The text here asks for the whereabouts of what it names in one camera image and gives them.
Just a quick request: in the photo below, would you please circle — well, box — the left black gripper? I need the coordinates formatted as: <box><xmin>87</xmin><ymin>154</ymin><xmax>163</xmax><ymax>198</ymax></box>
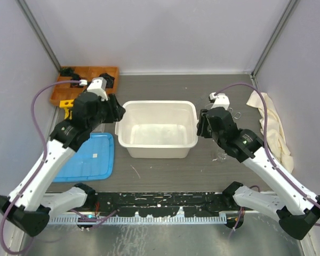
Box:
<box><xmin>87</xmin><ymin>93</ymin><xmax>125</xmax><ymax>131</ymax></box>

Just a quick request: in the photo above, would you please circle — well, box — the white plastic bin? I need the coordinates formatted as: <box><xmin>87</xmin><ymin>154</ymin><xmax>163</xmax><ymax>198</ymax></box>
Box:
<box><xmin>115</xmin><ymin>100</ymin><xmax>198</xmax><ymax>159</ymax></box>

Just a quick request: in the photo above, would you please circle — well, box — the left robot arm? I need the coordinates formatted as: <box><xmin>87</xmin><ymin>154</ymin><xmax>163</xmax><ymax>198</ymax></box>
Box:
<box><xmin>0</xmin><ymin>92</ymin><xmax>125</xmax><ymax>237</ymax></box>

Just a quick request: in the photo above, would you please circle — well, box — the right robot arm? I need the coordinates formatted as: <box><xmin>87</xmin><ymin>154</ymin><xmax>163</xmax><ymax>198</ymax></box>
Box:
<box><xmin>197</xmin><ymin>107</ymin><xmax>320</xmax><ymax>240</ymax></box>

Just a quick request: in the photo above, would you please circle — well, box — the rolled tie brown blue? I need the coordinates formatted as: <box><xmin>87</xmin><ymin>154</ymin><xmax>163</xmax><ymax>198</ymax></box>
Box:
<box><xmin>99</xmin><ymin>73</ymin><xmax>115</xmax><ymax>89</ymax></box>

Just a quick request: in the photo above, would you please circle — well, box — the yellow test tube rack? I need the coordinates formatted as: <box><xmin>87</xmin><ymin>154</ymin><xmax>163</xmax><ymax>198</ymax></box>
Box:
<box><xmin>59</xmin><ymin>99</ymin><xmax>74</xmax><ymax>119</ymax></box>

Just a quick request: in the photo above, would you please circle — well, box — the rolled tie orange pattern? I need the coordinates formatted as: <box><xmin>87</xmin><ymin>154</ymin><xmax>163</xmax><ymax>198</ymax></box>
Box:
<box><xmin>70</xmin><ymin>81</ymin><xmax>84</xmax><ymax>88</ymax></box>

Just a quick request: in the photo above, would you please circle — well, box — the wooden compartment tray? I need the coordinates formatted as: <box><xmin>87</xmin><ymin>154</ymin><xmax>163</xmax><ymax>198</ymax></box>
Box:
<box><xmin>49</xmin><ymin>66</ymin><xmax>119</xmax><ymax>107</ymax></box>

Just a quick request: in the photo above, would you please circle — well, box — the blue plastic tray lid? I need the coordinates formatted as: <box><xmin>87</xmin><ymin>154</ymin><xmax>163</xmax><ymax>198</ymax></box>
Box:
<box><xmin>53</xmin><ymin>133</ymin><xmax>115</xmax><ymax>183</ymax></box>

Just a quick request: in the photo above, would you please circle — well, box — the rolled tie dark green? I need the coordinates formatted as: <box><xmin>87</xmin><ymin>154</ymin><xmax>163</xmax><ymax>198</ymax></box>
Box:
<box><xmin>59</xmin><ymin>67</ymin><xmax>74</xmax><ymax>77</ymax></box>

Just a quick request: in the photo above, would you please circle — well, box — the cream cloth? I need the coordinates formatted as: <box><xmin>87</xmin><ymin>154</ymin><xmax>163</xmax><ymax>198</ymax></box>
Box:
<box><xmin>246</xmin><ymin>91</ymin><xmax>294</xmax><ymax>173</ymax></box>

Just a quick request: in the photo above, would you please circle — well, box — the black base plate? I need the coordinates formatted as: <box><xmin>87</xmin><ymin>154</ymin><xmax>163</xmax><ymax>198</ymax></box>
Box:
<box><xmin>65</xmin><ymin>191</ymin><xmax>255</xmax><ymax>218</ymax></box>

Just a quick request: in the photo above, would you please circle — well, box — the aluminium rail frame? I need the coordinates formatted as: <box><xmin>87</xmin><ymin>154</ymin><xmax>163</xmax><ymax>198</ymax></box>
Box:
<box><xmin>15</xmin><ymin>190</ymin><xmax>306</xmax><ymax>225</ymax></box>

